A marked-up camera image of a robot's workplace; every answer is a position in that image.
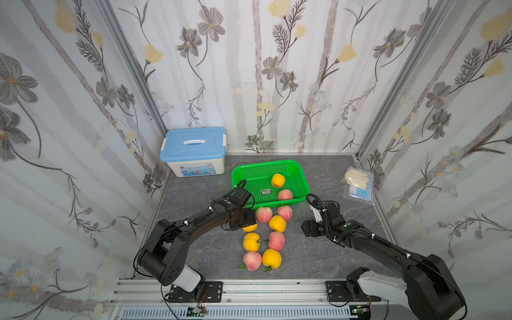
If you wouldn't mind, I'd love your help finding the small green circuit board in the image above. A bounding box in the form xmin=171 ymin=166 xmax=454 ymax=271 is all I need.
xmin=186 ymin=307 xmax=207 ymax=317

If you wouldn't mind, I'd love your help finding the pink peach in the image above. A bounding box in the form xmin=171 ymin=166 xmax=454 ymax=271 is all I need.
xmin=278 ymin=189 xmax=293 ymax=201
xmin=268 ymin=231 xmax=286 ymax=251
xmin=238 ymin=251 xmax=262 ymax=271
xmin=255 ymin=207 xmax=273 ymax=223
xmin=277 ymin=205 xmax=293 ymax=221

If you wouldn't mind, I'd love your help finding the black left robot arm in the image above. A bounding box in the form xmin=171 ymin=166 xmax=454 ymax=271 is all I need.
xmin=134 ymin=185 xmax=256 ymax=293

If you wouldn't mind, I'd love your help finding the clear bag of white gloves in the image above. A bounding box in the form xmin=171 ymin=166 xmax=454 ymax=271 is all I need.
xmin=344 ymin=167 xmax=375 ymax=189

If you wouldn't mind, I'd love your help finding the aluminium front rail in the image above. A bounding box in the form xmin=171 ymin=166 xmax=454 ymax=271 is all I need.
xmin=109 ymin=272 xmax=412 ymax=309

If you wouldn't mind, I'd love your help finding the green plastic perforated basket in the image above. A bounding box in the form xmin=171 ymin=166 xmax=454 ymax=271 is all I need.
xmin=231 ymin=159 xmax=311 ymax=209

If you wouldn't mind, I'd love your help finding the blue face mask pack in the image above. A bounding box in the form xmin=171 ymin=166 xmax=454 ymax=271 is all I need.
xmin=344 ymin=185 xmax=375 ymax=204

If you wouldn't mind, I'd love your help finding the blue lid storage box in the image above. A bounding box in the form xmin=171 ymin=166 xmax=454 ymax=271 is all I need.
xmin=159 ymin=127 xmax=227 ymax=177

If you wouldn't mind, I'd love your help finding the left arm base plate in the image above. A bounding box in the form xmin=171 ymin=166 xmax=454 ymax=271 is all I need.
xmin=164 ymin=281 xmax=223 ymax=303

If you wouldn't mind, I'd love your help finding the yellow peach with red blush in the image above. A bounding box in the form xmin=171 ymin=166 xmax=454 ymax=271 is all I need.
xmin=243 ymin=223 xmax=259 ymax=233

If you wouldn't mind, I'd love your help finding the yellow peach bottom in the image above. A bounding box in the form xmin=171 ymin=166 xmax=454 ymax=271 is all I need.
xmin=262 ymin=249 xmax=282 ymax=272

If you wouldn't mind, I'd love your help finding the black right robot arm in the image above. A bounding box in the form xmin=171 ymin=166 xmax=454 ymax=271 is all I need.
xmin=301 ymin=193 xmax=468 ymax=319

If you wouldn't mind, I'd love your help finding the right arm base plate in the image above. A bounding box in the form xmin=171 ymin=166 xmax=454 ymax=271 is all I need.
xmin=325 ymin=280 xmax=382 ymax=303

